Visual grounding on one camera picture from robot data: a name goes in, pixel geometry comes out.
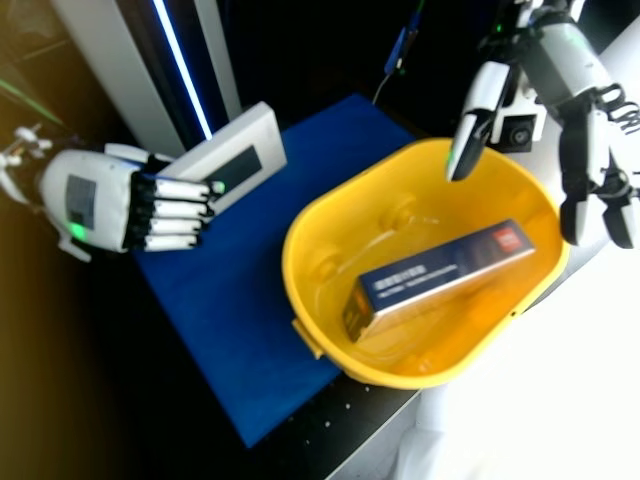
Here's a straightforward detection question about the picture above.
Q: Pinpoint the white box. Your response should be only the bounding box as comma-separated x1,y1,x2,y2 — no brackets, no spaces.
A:
157,101,289,214

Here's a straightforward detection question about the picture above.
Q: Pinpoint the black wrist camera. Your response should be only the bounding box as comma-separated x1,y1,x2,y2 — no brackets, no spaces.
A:
498,112,547,155

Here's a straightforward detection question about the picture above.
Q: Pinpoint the blue table mat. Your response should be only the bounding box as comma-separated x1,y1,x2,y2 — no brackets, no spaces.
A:
132,92,416,449

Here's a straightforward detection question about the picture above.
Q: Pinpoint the yellow plastic bucket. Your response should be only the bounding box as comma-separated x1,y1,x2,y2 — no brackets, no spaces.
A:
281,138,571,391

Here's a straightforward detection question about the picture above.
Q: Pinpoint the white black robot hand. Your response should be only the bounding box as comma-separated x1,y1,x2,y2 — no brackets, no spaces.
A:
38,142,227,263
444,13,640,250

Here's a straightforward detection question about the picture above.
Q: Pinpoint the blue plug with cable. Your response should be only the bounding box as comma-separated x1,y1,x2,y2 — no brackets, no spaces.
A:
372,0,427,106

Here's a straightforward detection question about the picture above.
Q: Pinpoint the dark blue long box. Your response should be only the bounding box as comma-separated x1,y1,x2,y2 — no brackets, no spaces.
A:
342,218,537,344

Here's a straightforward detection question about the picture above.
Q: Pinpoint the white column with blue light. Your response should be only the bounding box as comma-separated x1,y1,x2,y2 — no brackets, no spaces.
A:
49,0,244,156

